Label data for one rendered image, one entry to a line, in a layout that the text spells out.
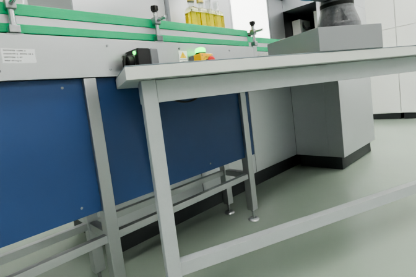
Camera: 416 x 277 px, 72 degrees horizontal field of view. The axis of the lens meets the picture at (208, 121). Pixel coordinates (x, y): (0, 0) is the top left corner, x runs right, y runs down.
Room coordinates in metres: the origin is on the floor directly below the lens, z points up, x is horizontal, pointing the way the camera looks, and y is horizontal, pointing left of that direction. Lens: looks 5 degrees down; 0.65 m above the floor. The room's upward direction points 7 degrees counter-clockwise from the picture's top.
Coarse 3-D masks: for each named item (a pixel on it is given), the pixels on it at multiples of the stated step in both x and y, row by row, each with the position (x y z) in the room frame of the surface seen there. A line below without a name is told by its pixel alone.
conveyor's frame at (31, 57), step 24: (0, 48) 0.75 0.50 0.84; (24, 48) 0.79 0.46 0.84; (48, 48) 0.83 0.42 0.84; (72, 48) 0.88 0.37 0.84; (96, 48) 0.93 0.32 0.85; (120, 48) 0.99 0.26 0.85; (168, 48) 1.12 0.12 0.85; (192, 48) 1.21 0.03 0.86; (216, 48) 1.31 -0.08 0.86; (240, 48) 1.43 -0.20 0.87; (0, 72) 0.75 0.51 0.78; (24, 72) 0.78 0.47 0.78; (48, 72) 0.83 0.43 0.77; (72, 72) 0.87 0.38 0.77; (96, 72) 0.92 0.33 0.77
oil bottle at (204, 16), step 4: (200, 8) 1.45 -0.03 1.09; (204, 8) 1.46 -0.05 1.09; (200, 12) 1.44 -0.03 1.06; (204, 12) 1.45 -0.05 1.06; (208, 12) 1.47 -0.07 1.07; (200, 16) 1.44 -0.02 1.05; (204, 16) 1.45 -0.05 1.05; (208, 16) 1.47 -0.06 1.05; (204, 20) 1.45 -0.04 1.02; (208, 20) 1.47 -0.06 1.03; (204, 24) 1.45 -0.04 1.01; (208, 24) 1.46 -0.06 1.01
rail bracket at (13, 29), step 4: (4, 0) 0.77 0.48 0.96; (8, 0) 0.77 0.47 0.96; (12, 0) 0.75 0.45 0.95; (4, 4) 0.77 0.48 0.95; (8, 4) 0.77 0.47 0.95; (12, 4) 0.77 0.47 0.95; (4, 8) 0.78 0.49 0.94; (8, 8) 0.77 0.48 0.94; (12, 8) 0.78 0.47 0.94; (16, 8) 0.78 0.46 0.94; (8, 12) 0.78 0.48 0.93; (12, 12) 0.78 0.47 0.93; (8, 16) 0.78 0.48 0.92; (12, 16) 0.78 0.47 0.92; (12, 20) 0.78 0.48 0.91; (12, 24) 0.78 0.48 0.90; (16, 24) 0.78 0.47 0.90; (8, 28) 0.77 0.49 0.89; (12, 28) 0.77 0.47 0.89; (16, 28) 0.78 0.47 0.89; (8, 32) 0.78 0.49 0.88; (12, 32) 0.77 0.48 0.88; (16, 32) 0.78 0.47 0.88; (20, 32) 0.78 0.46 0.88
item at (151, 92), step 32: (352, 64) 1.03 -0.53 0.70; (384, 64) 1.09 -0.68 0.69; (160, 96) 0.78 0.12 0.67; (192, 96) 0.81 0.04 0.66; (160, 128) 0.77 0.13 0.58; (160, 160) 0.76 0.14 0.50; (160, 192) 0.76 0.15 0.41; (384, 192) 1.09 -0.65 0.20; (160, 224) 0.76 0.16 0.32; (288, 224) 0.92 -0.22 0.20; (320, 224) 0.95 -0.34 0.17; (192, 256) 0.80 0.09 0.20; (224, 256) 0.82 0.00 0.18
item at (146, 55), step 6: (138, 48) 0.94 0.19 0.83; (144, 48) 0.96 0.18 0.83; (150, 48) 0.97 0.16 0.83; (126, 54) 0.99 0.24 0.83; (132, 54) 0.96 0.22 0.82; (138, 54) 0.94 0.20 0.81; (144, 54) 0.95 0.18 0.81; (150, 54) 0.97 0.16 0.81; (156, 54) 0.99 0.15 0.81; (138, 60) 0.94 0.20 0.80; (144, 60) 0.95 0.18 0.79; (150, 60) 0.97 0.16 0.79; (156, 60) 0.98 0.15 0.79
